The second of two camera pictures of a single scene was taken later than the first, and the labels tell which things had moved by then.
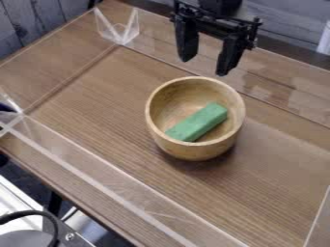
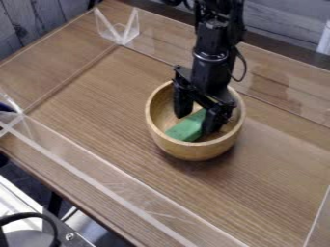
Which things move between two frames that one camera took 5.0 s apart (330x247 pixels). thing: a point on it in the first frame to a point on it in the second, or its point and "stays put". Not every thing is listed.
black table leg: (54, 205) stays put
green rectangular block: (199, 123) stays put
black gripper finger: (187, 37) to (183, 100)
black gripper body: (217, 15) to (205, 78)
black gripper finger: (231, 54) to (213, 119)
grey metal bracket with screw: (68, 237) stays put
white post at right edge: (323, 41) stays put
